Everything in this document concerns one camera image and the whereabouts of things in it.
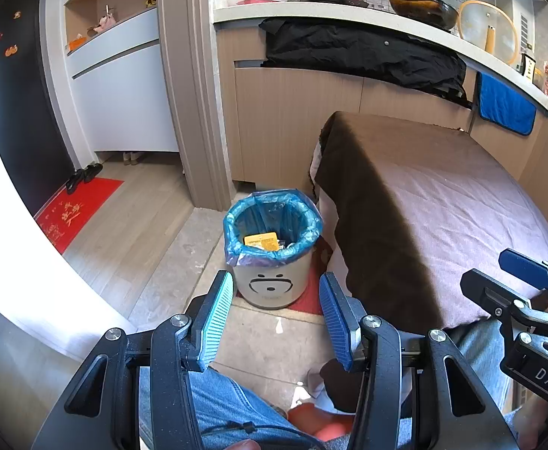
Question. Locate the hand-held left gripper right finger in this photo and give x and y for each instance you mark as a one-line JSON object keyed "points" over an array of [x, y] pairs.
{"points": [[337, 323]]}

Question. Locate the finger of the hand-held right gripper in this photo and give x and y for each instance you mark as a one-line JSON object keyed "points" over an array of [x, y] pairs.
{"points": [[489, 293], [524, 265]]}

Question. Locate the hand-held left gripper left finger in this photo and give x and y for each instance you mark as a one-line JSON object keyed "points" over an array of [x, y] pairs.
{"points": [[215, 323]]}

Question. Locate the white bear face trash bin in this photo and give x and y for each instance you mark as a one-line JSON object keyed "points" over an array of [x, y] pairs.
{"points": [[269, 290]]}

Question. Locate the yellow cardboard packaging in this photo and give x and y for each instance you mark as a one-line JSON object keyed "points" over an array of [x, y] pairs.
{"points": [[262, 241]]}

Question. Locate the blue plastic bin liner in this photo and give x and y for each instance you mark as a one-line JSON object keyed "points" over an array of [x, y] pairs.
{"points": [[311, 229]]}

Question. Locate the person's left hand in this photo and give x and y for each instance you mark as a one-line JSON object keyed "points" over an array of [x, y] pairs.
{"points": [[243, 445]]}

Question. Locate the person's right leg in jeans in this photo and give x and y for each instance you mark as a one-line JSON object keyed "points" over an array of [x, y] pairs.
{"points": [[482, 356]]}

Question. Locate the person's leg in jeans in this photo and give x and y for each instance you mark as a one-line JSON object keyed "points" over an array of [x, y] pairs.
{"points": [[217, 398], [482, 356]]}

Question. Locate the person's left leg in jeans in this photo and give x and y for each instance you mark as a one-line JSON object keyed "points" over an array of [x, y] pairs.
{"points": [[217, 398]]}

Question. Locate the red slipper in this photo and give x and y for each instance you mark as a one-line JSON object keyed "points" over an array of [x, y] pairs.
{"points": [[320, 424]]}

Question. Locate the brown tablecloth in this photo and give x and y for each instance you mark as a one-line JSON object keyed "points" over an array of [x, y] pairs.
{"points": [[424, 206]]}

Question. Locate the blue towel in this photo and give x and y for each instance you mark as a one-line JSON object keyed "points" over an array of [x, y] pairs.
{"points": [[506, 103]]}

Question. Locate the red doormat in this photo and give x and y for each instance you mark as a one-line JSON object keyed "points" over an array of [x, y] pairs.
{"points": [[79, 213]]}

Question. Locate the beige shoes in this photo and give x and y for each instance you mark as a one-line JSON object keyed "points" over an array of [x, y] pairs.
{"points": [[131, 157]]}

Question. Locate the black slipper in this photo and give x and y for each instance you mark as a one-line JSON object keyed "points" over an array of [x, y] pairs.
{"points": [[92, 172], [74, 182]]}

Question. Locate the small dark framed plaque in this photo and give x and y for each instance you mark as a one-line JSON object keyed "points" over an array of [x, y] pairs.
{"points": [[528, 65]]}

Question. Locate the wooden kitchen cabinet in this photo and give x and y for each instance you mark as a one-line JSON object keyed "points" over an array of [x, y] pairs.
{"points": [[283, 117]]}

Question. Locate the glass lid wooden rim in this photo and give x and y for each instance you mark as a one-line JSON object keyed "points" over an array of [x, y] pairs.
{"points": [[489, 40]]}

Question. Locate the white hallway cabinet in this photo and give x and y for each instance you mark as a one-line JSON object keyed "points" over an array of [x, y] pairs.
{"points": [[124, 98]]}

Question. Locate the black cloth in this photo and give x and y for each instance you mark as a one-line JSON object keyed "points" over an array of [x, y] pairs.
{"points": [[358, 51]]}

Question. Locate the black door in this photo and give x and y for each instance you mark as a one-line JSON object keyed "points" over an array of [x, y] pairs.
{"points": [[16, 122]]}

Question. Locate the black cooktop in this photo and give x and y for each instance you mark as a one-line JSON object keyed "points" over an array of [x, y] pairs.
{"points": [[356, 3]]}

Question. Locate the orange tissue box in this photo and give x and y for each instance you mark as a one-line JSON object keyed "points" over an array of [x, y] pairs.
{"points": [[75, 43]]}

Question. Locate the pink toy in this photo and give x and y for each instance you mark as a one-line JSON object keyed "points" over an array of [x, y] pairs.
{"points": [[106, 21]]}

